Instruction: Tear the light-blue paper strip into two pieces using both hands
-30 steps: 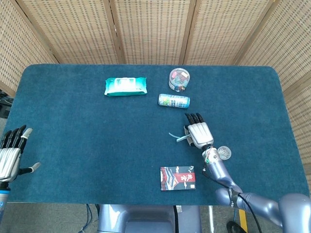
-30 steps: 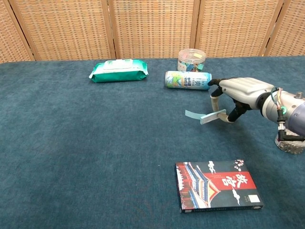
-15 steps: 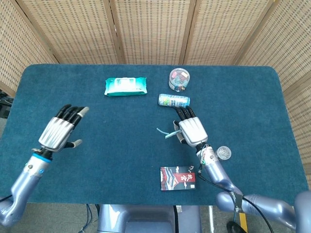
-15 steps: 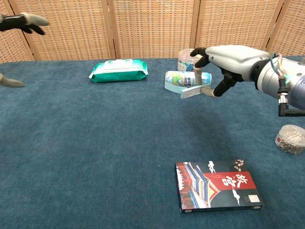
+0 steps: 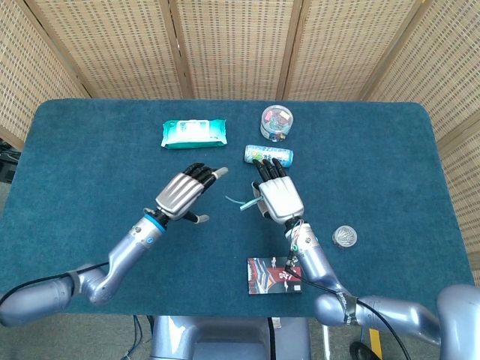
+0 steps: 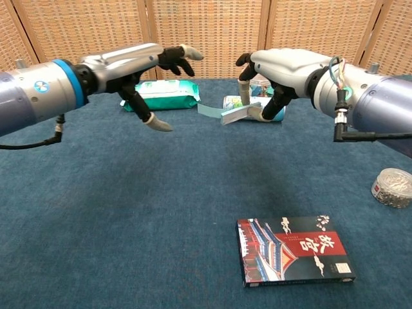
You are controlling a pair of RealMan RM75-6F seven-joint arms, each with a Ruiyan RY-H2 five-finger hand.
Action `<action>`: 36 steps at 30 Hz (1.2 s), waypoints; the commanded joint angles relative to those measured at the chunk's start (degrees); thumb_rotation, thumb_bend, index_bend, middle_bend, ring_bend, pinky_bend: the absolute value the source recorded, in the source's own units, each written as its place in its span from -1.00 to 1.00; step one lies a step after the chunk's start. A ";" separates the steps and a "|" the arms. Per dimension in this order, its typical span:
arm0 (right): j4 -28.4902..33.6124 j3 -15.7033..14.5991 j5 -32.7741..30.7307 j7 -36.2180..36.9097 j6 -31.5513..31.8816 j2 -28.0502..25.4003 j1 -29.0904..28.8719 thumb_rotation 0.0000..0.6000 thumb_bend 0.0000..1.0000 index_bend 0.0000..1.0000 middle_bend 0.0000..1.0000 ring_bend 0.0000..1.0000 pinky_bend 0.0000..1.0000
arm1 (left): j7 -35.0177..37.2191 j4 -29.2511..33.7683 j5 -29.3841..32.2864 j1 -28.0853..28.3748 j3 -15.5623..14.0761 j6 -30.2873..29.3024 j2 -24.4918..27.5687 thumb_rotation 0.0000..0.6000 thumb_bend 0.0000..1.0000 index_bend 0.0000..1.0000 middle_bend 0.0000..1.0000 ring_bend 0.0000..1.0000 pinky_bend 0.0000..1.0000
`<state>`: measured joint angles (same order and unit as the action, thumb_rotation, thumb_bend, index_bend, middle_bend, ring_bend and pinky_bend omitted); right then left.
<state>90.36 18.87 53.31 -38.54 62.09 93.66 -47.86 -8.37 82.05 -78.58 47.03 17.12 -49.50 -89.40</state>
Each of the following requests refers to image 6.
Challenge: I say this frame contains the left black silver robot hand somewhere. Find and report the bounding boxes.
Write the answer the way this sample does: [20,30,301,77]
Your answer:
[75,43,205,133]

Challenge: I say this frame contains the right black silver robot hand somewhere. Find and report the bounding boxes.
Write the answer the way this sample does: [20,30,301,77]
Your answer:
[235,48,332,124]

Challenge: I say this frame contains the clear jar of colourful clips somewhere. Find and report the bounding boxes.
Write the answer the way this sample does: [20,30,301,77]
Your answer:
[249,76,277,97]

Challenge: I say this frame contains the green wet wipes pack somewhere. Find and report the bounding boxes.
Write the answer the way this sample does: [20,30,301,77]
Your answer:
[120,79,201,113]

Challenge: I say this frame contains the woven bamboo folding screen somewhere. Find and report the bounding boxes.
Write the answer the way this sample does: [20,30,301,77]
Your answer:
[0,0,412,81]

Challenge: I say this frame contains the blue felt table mat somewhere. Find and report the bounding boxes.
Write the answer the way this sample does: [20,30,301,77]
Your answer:
[0,79,412,309]

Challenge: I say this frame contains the small clear box of pins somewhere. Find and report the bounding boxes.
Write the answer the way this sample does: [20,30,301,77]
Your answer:
[371,167,412,209]

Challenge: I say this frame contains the red blue palace print book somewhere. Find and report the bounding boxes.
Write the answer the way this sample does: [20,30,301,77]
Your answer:
[236,214,357,288]

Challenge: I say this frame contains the coloured wire bundle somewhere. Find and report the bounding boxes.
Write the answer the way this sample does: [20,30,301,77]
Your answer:
[327,56,353,99]

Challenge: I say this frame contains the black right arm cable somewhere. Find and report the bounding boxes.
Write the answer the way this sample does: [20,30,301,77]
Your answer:
[333,86,412,143]

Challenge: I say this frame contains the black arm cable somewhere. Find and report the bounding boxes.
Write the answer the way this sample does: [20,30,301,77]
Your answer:
[0,114,66,151]
[333,86,412,143]

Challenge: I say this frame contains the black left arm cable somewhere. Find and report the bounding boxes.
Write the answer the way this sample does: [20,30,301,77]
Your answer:
[0,114,66,151]

